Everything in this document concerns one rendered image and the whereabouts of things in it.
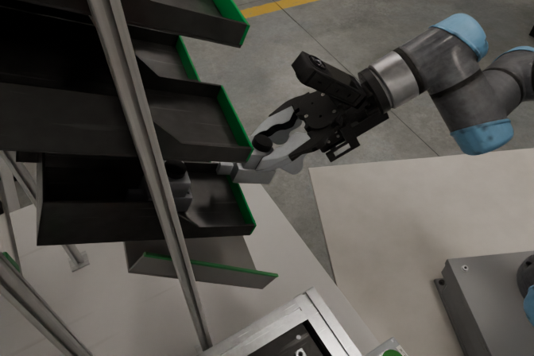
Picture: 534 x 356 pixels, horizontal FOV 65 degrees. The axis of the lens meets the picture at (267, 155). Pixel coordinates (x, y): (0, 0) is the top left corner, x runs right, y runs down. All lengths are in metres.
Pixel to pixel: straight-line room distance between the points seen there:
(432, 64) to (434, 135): 2.04
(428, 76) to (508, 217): 0.65
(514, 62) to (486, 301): 0.45
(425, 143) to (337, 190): 1.52
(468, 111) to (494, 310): 0.43
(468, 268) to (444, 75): 0.46
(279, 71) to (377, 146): 0.90
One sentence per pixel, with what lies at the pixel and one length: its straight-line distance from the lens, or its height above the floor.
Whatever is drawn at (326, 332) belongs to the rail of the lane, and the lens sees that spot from 0.82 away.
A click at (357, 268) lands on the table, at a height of 0.86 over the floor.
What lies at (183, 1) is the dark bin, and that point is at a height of 1.53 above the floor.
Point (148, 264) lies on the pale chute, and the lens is 0.63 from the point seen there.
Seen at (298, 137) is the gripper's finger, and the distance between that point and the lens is 0.60.
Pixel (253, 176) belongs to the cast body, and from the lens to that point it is 0.63.
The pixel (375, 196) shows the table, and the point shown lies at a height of 0.86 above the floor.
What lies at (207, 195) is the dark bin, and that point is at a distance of 0.66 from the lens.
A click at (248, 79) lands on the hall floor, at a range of 2.88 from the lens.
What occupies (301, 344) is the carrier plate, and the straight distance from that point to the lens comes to 0.80.
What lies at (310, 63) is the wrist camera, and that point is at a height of 1.41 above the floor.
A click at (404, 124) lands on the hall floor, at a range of 2.68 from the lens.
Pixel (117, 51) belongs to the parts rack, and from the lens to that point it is 0.35.
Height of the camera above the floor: 1.73
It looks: 47 degrees down
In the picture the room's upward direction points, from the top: straight up
